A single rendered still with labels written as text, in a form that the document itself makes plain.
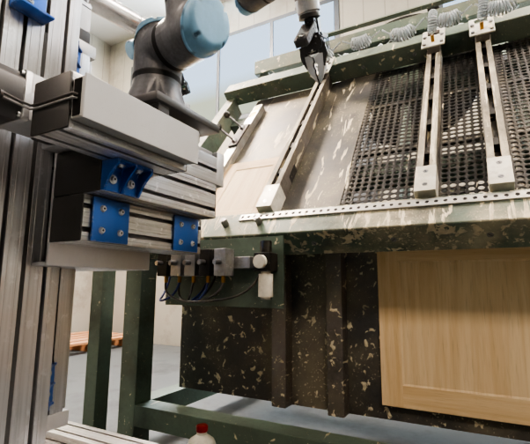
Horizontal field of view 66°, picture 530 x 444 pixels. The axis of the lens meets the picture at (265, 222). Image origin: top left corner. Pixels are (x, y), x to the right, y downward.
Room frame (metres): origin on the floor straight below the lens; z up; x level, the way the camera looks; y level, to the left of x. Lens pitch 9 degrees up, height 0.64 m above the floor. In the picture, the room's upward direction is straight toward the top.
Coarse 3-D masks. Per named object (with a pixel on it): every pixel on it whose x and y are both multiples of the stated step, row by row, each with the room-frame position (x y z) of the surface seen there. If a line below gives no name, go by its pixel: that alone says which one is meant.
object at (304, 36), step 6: (306, 24) 1.18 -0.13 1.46; (312, 24) 1.17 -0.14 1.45; (300, 30) 1.18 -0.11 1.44; (306, 30) 1.16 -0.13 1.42; (312, 30) 1.16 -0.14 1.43; (300, 36) 1.14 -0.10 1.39; (306, 36) 1.13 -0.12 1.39; (312, 36) 1.16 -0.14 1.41; (294, 42) 1.15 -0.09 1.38; (300, 42) 1.14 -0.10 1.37; (306, 42) 1.14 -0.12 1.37
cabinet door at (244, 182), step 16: (256, 160) 1.80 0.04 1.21; (272, 160) 1.75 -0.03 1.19; (224, 176) 1.81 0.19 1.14; (240, 176) 1.76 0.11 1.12; (256, 176) 1.71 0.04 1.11; (224, 192) 1.73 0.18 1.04; (240, 192) 1.68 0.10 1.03; (256, 192) 1.63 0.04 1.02; (224, 208) 1.64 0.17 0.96; (240, 208) 1.60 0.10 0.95
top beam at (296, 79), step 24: (504, 24) 1.65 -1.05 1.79; (528, 24) 1.62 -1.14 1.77; (384, 48) 1.90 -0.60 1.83; (408, 48) 1.84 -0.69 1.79; (456, 48) 1.78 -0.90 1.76; (288, 72) 2.17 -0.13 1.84; (336, 72) 2.04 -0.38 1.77; (360, 72) 2.00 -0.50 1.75; (240, 96) 2.32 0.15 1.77; (264, 96) 2.28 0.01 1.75
